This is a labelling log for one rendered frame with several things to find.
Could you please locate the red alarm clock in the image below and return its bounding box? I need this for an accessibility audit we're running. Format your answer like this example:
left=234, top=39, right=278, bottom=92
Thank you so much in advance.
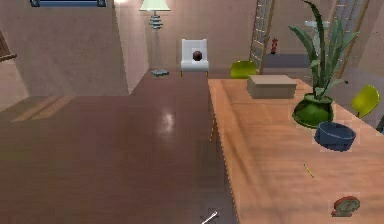
left=330, top=195, right=361, bottom=218

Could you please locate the white armchair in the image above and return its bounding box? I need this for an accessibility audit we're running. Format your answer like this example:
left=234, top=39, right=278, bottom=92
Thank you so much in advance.
left=179, top=38, right=210, bottom=78

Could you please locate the yellow-green chair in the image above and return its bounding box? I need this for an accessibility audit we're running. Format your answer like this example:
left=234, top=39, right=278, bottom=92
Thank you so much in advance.
left=230, top=60, right=258, bottom=80
left=351, top=84, right=381, bottom=119

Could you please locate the tan cardboard box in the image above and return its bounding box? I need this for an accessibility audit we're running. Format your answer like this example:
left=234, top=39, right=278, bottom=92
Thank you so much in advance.
left=246, top=74, right=298, bottom=100

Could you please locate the wooden table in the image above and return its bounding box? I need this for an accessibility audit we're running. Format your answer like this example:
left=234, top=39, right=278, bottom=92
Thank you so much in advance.
left=207, top=77, right=384, bottom=224

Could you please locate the floor lamp with pale shade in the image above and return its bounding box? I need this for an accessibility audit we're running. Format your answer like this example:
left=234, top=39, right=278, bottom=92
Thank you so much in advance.
left=138, top=0, right=172, bottom=78

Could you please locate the red figurine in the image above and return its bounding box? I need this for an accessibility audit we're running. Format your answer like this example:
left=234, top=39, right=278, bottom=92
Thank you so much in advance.
left=269, top=37, right=279, bottom=55

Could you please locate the white stick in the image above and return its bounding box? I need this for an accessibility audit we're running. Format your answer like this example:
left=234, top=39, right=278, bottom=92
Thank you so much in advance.
left=201, top=210, right=219, bottom=224

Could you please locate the house plant in green pot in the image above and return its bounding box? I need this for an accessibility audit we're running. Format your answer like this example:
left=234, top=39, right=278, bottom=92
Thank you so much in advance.
left=288, top=0, right=361, bottom=130

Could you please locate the yellow pencil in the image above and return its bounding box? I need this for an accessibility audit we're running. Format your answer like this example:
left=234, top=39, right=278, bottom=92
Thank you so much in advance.
left=303, top=163, right=315, bottom=179

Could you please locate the blue bowl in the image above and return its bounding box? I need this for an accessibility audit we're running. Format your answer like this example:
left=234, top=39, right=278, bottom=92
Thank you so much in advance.
left=314, top=121, right=357, bottom=153

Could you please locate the framed blue picture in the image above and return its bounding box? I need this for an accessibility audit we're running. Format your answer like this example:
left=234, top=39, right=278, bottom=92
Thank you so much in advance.
left=29, top=0, right=108, bottom=8

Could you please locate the brown wooden window frame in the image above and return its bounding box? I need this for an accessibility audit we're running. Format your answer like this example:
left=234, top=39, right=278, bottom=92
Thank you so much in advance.
left=0, top=30, right=18, bottom=64

